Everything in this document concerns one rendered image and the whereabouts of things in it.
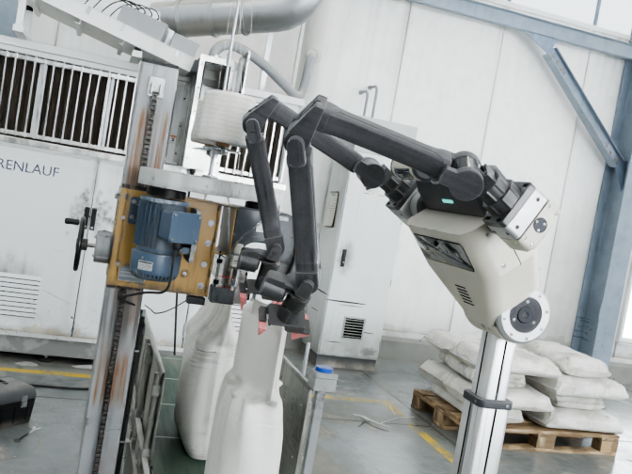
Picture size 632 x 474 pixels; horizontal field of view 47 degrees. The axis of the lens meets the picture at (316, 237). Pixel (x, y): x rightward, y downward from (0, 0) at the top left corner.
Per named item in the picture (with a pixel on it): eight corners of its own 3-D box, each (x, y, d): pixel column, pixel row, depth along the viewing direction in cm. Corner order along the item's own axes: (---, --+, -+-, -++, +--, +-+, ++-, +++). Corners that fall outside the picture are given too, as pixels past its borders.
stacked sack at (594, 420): (626, 440, 504) (631, 418, 503) (545, 434, 484) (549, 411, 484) (587, 419, 545) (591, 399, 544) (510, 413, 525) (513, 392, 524)
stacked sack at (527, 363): (563, 383, 483) (568, 361, 482) (476, 373, 463) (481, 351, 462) (528, 365, 523) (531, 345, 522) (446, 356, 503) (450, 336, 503)
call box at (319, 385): (335, 392, 244) (338, 375, 244) (312, 390, 242) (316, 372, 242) (328, 386, 252) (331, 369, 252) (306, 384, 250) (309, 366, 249)
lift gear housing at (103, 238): (108, 265, 236) (113, 232, 236) (90, 263, 235) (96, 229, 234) (107, 261, 246) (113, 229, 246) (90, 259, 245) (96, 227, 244)
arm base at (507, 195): (515, 185, 171) (485, 225, 170) (493, 163, 169) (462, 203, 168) (536, 186, 163) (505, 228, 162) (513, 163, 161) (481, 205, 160)
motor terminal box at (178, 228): (196, 253, 217) (203, 215, 216) (167, 250, 210) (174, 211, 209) (182, 248, 223) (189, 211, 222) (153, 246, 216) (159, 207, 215)
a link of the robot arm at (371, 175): (264, 88, 204) (262, 84, 214) (238, 129, 207) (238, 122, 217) (391, 172, 216) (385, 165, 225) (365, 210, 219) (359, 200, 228)
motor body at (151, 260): (180, 285, 219) (193, 203, 218) (128, 278, 215) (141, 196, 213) (175, 277, 234) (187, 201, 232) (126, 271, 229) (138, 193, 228)
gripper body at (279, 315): (266, 306, 195) (275, 291, 189) (302, 311, 198) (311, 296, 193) (267, 326, 190) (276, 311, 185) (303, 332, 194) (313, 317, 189)
